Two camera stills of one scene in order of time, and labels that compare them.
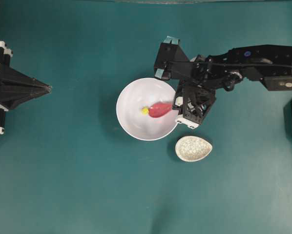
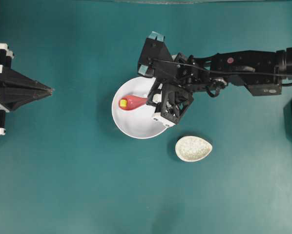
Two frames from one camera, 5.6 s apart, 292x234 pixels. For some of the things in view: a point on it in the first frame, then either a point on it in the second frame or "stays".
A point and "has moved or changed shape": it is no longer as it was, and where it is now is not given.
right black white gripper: [193, 105] → [170, 102]
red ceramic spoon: [159, 109] has moved or changed shape
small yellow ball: [144, 110] → [123, 103]
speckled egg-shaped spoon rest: [190, 148] stays
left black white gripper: [9, 88] stays
